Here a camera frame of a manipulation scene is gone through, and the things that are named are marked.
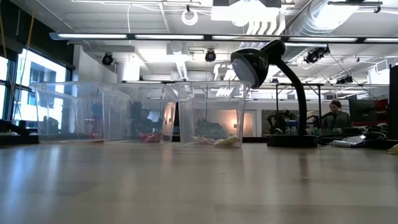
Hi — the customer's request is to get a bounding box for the red Skittles candy packet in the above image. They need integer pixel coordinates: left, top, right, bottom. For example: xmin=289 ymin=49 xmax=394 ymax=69
xmin=138 ymin=132 xmax=163 ymax=144

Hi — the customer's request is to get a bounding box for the clear plastic bin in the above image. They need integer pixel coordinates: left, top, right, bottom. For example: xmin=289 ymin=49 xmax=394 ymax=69
xmin=32 ymin=82 xmax=132 ymax=142
xmin=173 ymin=80 xmax=252 ymax=149
xmin=103 ymin=82 xmax=178 ymax=145

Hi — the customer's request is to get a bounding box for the black ceiling spotlight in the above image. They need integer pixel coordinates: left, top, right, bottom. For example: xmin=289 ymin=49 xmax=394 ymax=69
xmin=101 ymin=52 xmax=114 ymax=67
xmin=204 ymin=49 xmax=217 ymax=63

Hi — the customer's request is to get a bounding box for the long ceiling light strip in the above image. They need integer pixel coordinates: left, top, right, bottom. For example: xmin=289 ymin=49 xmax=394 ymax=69
xmin=49 ymin=31 xmax=398 ymax=45

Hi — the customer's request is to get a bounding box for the black gooseneck desk lamp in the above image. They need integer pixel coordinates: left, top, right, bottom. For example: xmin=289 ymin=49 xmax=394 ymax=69
xmin=230 ymin=39 xmax=319 ymax=149

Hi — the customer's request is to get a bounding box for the person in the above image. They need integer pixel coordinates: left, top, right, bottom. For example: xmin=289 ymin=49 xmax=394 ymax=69
xmin=322 ymin=100 xmax=354 ymax=131

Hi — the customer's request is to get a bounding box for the white ribbed device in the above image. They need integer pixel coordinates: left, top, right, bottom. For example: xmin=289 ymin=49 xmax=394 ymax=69
xmin=328 ymin=134 xmax=368 ymax=149

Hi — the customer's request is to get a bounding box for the dark monitor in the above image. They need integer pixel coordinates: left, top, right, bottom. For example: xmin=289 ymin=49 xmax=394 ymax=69
xmin=348 ymin=98 xmax=390 ymax=124

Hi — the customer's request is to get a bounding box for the white coiled ceiling cable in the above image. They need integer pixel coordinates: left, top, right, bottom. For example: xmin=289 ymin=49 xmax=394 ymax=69
xmin=181 ymin=8 xmax=200 ymax=27

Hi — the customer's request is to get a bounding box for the silver ventilation duct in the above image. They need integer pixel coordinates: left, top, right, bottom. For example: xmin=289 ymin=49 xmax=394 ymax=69
xmin=287 ymin=0 xmax=363 ymax=37

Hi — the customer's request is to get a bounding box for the black upright post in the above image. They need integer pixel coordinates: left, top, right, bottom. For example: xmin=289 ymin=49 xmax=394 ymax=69
xmin=388 ymin=64 xmax=398 ymax=141

